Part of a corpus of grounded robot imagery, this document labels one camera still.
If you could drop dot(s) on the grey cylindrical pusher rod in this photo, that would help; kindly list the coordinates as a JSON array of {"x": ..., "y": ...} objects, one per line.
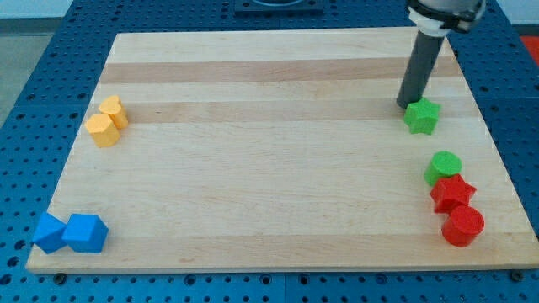
[{"x": 420, "y": 66}]

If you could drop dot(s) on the green star block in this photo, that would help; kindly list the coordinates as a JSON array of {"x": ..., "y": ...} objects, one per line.
[{"x": 422, "y": 116}]

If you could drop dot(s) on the red star block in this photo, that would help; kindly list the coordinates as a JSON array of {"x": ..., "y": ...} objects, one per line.
[{"x": 448, "y": 193}]

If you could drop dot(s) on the green cylinder block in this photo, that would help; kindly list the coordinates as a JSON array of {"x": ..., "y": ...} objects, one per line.
[{"x": 443, "y": 164}]

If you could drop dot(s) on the red cylinder block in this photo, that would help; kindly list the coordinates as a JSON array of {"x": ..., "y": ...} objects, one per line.
[{"x": 462, "y": 226}]

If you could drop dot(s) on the light wooden board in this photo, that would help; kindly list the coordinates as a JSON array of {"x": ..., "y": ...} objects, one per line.
[{"x": 281, "y": 150}]

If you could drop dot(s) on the yellow heart block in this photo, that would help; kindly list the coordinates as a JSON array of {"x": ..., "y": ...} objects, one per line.
[{"x": 113, "y": 107}]

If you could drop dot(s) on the yellow hexagon block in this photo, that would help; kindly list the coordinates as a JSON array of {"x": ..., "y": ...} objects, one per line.
[{"x": 102, "y": 130}]

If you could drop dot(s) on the blue cube block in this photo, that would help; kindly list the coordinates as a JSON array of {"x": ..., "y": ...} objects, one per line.
[{"x": 85, "y": 233}]

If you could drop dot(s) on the blue triangle block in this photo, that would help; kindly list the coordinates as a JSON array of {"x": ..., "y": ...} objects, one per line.
[{"x": 48, "y": 233}]

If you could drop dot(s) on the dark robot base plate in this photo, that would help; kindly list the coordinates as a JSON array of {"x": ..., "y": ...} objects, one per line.
[{"x": 242, "y": 7}]

